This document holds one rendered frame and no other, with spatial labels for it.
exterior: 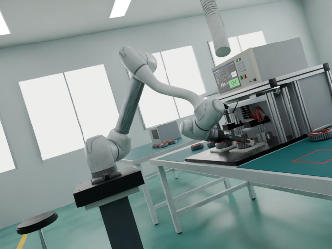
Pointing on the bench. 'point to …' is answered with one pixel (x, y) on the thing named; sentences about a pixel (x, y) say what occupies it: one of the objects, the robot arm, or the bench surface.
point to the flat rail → (251, 101)
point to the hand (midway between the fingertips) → (245, 143)
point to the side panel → (315, 101)
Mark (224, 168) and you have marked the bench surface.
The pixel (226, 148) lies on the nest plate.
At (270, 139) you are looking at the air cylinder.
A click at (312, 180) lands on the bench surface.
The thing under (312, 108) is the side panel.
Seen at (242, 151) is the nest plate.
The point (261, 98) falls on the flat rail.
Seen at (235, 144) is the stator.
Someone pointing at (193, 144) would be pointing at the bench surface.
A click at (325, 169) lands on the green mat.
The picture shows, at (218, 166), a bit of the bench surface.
